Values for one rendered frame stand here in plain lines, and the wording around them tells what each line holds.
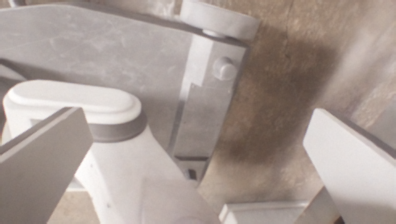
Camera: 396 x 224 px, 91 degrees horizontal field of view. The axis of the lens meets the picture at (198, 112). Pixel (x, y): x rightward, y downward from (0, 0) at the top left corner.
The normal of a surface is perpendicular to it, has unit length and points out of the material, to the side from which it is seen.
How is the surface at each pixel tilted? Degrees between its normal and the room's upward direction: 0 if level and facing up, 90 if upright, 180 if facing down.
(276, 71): 0
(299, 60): 0
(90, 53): 0
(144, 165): 90
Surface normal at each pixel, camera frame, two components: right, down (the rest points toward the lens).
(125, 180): 0.24, -0.85
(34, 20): 0.22, 0.51
